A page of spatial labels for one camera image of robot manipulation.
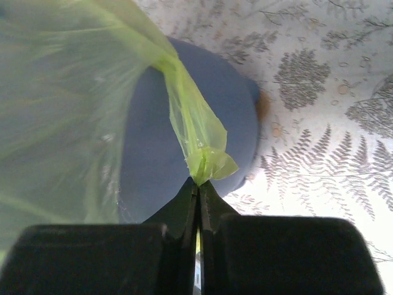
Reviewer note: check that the blue trash bin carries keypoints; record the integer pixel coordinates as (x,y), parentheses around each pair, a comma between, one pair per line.
(194,118)

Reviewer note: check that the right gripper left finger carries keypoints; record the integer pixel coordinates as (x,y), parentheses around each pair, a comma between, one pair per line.
(154,257)

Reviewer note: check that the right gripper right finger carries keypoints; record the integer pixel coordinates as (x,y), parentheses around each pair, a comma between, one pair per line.
(244,254)

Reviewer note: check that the green trash bag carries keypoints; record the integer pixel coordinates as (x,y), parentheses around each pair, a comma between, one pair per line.
(68,72)

